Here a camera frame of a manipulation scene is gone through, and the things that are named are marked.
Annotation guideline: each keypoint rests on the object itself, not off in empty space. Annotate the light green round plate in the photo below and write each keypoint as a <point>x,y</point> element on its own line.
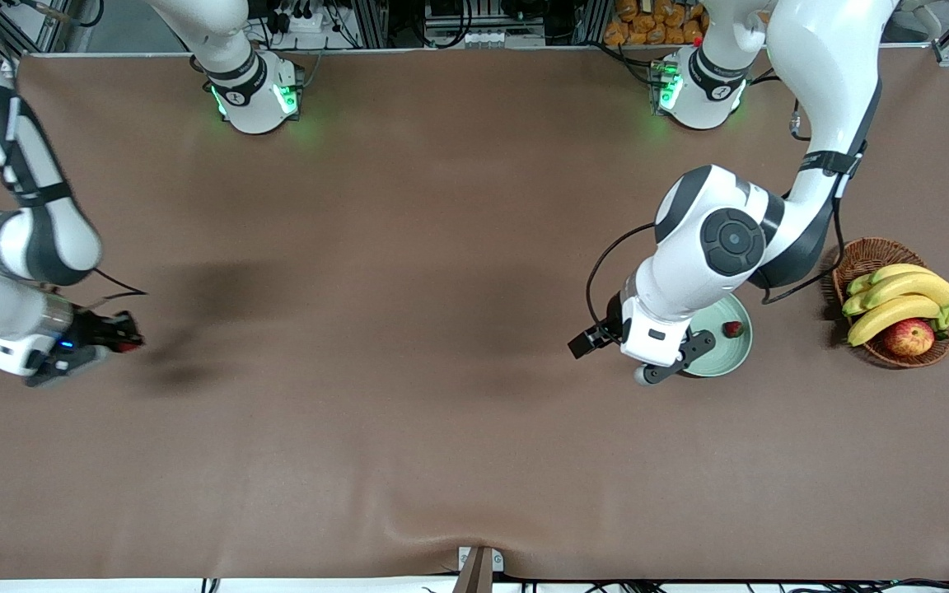
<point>726,354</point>

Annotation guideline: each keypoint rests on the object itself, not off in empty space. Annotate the brown table cover sheet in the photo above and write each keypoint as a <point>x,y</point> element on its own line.
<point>441,247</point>

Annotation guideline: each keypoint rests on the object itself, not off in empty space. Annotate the aluminium frame post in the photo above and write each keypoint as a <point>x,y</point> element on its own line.
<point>596,21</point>
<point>371,21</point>

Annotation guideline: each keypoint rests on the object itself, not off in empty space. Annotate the red yellow apple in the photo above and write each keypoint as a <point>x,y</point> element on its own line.
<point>909,338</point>

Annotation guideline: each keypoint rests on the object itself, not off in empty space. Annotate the greenish yellow banana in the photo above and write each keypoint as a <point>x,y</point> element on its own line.
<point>853,305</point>
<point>857,286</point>

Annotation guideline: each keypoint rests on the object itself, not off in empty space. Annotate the brown wicker basket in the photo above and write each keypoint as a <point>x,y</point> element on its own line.
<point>866,255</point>

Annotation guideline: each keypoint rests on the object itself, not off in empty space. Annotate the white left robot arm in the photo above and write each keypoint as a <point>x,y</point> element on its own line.
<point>820,66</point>

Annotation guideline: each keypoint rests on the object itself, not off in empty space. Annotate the white terminal block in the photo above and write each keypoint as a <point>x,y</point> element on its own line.
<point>491,39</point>

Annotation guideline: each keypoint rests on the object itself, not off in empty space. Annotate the orange bread rolls pile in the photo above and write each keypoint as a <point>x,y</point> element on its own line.
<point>656,29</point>

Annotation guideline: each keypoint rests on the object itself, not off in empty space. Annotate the grey metal mount bracket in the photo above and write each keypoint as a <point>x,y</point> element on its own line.
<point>479,572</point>

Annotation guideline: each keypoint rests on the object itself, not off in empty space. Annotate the white power strip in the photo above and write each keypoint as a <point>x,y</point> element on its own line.
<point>306,23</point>

